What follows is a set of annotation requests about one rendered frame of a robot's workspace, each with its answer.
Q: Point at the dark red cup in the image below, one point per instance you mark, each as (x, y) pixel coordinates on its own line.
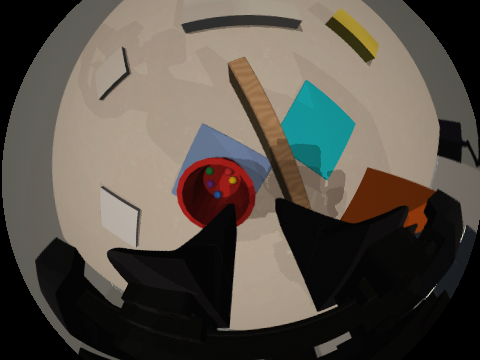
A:
(196, 199)

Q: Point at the brown rectangular bar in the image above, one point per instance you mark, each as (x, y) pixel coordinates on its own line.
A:
(268, 130)

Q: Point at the yellow rectangular block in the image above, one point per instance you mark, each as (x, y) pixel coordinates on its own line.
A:
(355, 35)

